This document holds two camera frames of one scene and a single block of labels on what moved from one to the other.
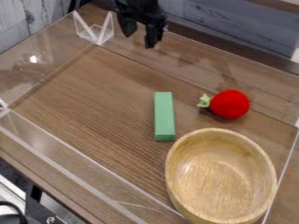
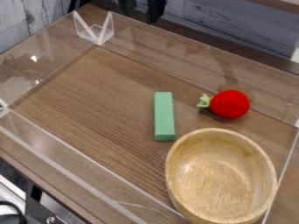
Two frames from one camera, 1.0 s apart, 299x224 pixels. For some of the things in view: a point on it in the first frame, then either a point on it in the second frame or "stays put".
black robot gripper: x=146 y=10 to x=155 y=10
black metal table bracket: x=38 y=213 stays put
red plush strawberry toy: x=228 y=103 stays put
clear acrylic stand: x=95 y=34 stays put
